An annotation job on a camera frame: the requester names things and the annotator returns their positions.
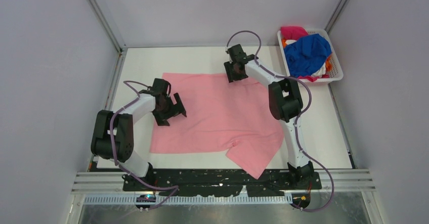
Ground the white slotted cable duct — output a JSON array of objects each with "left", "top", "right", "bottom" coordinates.
[{"left": 83, "top": 194, "right": 292, "bottom": 205}]

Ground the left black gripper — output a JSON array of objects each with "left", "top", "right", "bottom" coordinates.
[{"left": 152, "top": 94, "right": 185, "bottom": 126}]

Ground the magenta t shirt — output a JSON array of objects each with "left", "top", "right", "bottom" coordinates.
[{"left": 280, "top": 26, "right": 309, "bottom": 40}]

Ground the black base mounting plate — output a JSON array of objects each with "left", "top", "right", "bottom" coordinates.
[{"left": 122, "top": 168, "right": 322, "bottom": 197}]

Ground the white plastic laundry basket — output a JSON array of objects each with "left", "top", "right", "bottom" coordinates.
[{"left": 277, "top": 28, "right": 344, "bottom": 85}]

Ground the blue t shirt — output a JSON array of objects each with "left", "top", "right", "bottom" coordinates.
[{"left": 283, "top": 33, "right": 332, "bottom": 79}]

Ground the pink t shirt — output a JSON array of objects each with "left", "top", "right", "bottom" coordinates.
[{"left": 150, "top": 73, "right": 284, "bottom": 179}]

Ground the aluminium frame rail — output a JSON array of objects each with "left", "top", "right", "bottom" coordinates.
[{"left": 72, "top": 169, "right": 376, "bottom": 196}]

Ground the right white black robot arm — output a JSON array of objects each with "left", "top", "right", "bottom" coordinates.
[{"left": 224, "top": 44, "right": 314, "bottom": 189}]

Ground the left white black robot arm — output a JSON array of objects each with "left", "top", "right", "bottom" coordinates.
[{"left": 91, "top": 78, "right": 186, "bottom": 191}]

